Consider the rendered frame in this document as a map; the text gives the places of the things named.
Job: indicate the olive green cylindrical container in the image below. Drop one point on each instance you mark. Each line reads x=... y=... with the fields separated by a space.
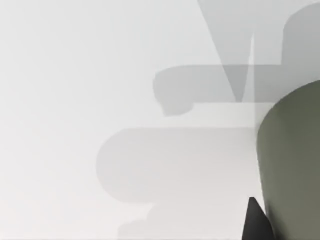
x=292 y=160

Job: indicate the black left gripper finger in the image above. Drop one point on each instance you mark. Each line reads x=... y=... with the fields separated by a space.
x=255 y=225

